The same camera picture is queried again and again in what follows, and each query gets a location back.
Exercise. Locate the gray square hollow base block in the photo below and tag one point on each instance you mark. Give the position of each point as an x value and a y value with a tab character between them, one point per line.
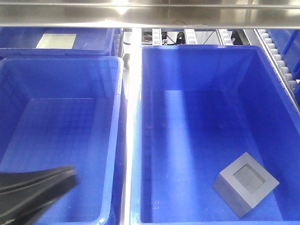
243	184

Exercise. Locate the steel shelf beam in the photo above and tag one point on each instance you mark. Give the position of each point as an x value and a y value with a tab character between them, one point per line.
196	14

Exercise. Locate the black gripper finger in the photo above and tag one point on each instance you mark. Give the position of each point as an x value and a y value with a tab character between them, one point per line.
26	196

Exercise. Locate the white roller track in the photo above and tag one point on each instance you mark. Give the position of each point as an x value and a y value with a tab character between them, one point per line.
277	61

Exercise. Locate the blue bin left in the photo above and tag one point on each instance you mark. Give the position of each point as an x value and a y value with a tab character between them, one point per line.
57	111

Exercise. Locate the blue bin with label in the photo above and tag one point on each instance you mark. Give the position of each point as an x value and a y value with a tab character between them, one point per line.
57	41

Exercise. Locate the blue target bin right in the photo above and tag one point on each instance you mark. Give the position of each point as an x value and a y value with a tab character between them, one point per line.
200	107

